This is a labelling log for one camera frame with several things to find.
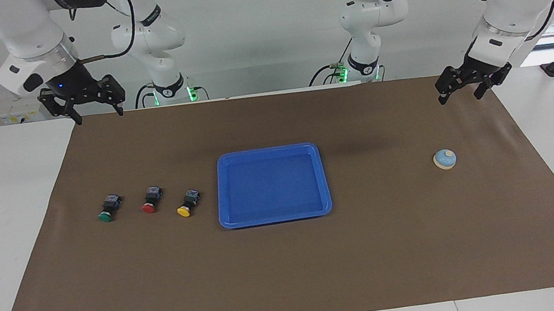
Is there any black right base cable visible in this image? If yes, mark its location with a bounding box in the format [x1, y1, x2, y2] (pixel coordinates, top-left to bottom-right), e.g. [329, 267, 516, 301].
[132, 82, 160, 109]

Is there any green push button switch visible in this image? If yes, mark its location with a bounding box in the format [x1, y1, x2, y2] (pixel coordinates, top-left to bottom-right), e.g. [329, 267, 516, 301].
[95, 192, 126, 224]

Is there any white wall socket box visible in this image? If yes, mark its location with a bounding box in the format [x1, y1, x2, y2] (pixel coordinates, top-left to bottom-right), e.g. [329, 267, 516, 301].
[0, 95, 52, 126]

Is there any black left base cable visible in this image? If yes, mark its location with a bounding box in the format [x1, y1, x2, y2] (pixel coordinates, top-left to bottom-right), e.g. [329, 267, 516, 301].
[303, 37, 359, 88]

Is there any red push button switch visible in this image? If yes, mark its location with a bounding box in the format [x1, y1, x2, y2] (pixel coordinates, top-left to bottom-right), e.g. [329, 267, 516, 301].
[139, 185, 165, 215]

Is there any black base cable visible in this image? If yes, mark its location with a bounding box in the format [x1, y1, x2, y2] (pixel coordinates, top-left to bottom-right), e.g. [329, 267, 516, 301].
[303, 37, 359, 88]
[132, 82, 160, 109]

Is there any light blue desk bell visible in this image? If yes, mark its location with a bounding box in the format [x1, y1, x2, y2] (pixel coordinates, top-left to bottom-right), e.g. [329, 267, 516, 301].
[432, 148, 459, 172]

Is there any brown table mat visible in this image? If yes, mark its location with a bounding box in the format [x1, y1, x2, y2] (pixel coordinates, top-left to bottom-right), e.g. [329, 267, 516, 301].
[0, 61, 554, 311]

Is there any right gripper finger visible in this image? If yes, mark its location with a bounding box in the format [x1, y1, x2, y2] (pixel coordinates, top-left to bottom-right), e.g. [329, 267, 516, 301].
[37, 84, 84, 130]
[91, 73, 129, 119]

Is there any blue plastic tray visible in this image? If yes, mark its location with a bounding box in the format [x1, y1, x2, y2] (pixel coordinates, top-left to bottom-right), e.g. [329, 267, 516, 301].
[211, 140, 335, 231]

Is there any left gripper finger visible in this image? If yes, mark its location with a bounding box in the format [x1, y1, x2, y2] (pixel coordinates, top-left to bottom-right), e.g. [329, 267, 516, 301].
[433, 64, 475, 106]
[472, 77, 504, 101]

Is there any yellow push button switch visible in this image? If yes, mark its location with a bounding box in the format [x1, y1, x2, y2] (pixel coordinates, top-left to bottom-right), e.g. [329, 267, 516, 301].
[175, 187, 204, 219]

